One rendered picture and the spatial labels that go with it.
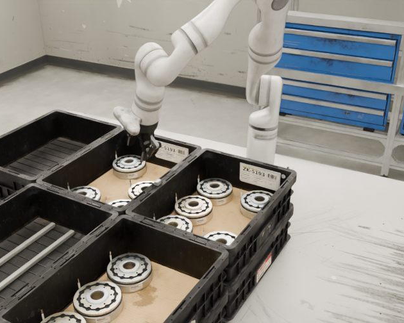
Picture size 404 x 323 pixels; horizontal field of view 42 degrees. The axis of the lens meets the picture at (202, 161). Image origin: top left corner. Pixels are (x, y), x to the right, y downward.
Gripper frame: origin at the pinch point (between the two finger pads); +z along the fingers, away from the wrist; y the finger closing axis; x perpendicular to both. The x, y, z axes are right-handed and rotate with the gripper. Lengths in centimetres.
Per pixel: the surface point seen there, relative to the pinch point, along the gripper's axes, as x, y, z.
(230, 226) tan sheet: -7.2, -32.1, 2.6
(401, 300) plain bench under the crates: -28, -74, -1
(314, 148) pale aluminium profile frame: -166, 13, 119
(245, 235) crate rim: 1.4, -40.3, -13.1
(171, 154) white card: -15.6, 0.6, 13.6
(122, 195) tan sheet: 5.0, -2.9, 15.6
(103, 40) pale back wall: -168, 234, 206
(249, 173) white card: -23.8, -22.3, 2.2
